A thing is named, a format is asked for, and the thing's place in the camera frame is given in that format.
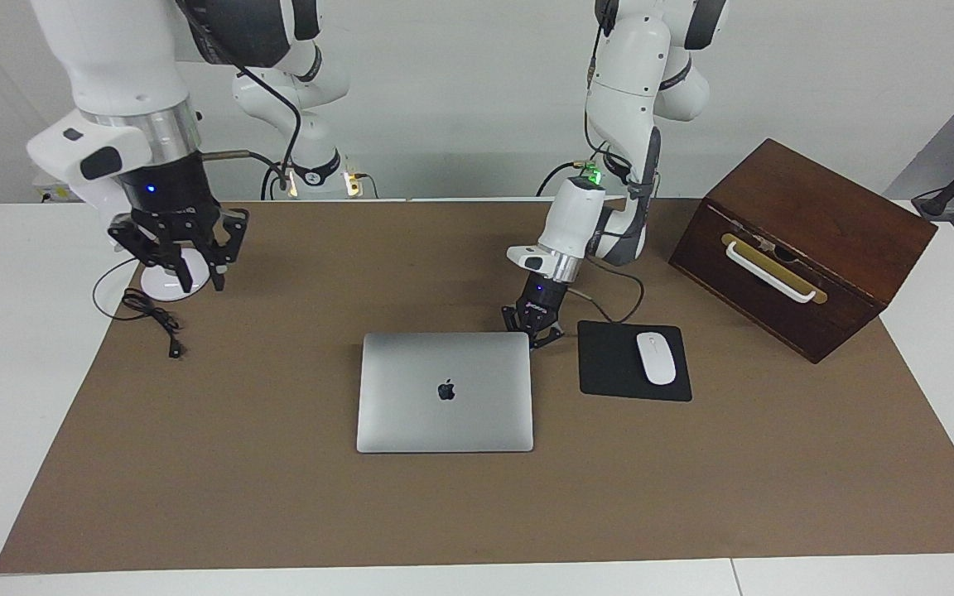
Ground grey aluminium laptop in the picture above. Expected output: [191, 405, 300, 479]
[356, 332, 535, 454]

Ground white desk lamp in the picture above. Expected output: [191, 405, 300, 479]
[68, 178, 213, 302]

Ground black mouse pad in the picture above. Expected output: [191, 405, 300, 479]
[577, 320, 693, 403]

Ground white computer mouse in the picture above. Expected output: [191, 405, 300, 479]
[636, 331, 677, 387]

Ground white power strip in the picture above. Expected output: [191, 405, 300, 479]
[34, 170, 84, 204]

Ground brown table mat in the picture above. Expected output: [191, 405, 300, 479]
[0, 199, 954, 574]

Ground dark brown wooden box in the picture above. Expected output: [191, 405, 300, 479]
[668, 138, 939, 365]

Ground black lamp power cable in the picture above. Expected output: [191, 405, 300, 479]
[93, 252, 188, 359]

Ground black base cable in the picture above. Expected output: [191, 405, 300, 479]
[537, 141, 610, 198]
[260, 161, 296, 201]

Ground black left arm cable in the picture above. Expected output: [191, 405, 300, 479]
[568, 33, 660, 325]

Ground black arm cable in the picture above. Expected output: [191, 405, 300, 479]
[568, 33, 660, 325]
[179, 0, 302, 191]

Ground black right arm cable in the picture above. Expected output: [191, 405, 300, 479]
[179, 0, 302, 191]

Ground white box handle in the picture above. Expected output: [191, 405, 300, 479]
[725, 240, 819, 304]

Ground brass handle plate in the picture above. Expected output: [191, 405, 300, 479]
[721, 233, 828, 305]

